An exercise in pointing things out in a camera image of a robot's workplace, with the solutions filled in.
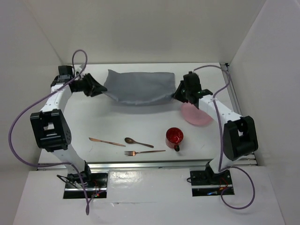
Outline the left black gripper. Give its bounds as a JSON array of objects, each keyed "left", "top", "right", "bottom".
[{"left": 73, "top": 73, "right": 106, "bottom": 98}]

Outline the pink plate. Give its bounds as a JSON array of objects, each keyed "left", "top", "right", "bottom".
[{"left": 181, "top": 103, "right": 213, "bottom": 127}]

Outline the red mug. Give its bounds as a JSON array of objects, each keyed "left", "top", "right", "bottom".
[{"left": 165, "top": 127, "right": 184, "bottom": 152}]

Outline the grey cloth placemat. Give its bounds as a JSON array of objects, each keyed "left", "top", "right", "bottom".
[{"left": 104, "top": 69, "right": 176, "bottom": 106}]

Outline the copper knife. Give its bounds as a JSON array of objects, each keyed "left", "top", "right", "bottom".
[{"left": 88, "top": 137, "right": 126, "bottom": 147}]

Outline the copper spoon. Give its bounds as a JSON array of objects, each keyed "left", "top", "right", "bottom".
[{"left": 124, "top": 137, "right": 154, "bottom": 148}]

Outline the copper fork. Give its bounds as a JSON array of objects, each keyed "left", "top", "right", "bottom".
[{"left": 124, "top": 150, "right": 165, "bottom": 157}]

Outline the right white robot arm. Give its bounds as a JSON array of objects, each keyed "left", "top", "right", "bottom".
[{"left": 173, "top": 71, "right": 258, "bottom": 184}]

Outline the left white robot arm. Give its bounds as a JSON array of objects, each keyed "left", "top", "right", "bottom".
[{"left": 30, "top": 65, "right": 107, "bottom": 187}]

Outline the right aluminium rail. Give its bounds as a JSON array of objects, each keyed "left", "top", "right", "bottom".
[{"left": 221, "top": 63, "right": 258, "bottom": 161}]

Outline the aluminium rail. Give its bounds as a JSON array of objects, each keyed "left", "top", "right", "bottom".
[
  {"left": 221, "top": 63, "right": 258, "bottom": 161},
  {"left": 37, "top": 155, "right": 258, "bottom": 170}
]

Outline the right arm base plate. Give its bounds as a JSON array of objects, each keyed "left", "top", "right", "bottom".
[{"left": 187, "top": 169, "right": 232, "bottom": 186}]

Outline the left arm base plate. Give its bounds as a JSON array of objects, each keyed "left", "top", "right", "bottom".
[{"left": 56, "top": 172, "right": 108, "bottom": 191}]

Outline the front aluminium rail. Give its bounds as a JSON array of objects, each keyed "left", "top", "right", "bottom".
[{"left": 37, "top": 155, "right": 258, "bottom": 170}]

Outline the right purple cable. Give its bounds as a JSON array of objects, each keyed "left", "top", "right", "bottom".
[{"left": 193, "top": 65, "right": 255, "bottom": 209}]

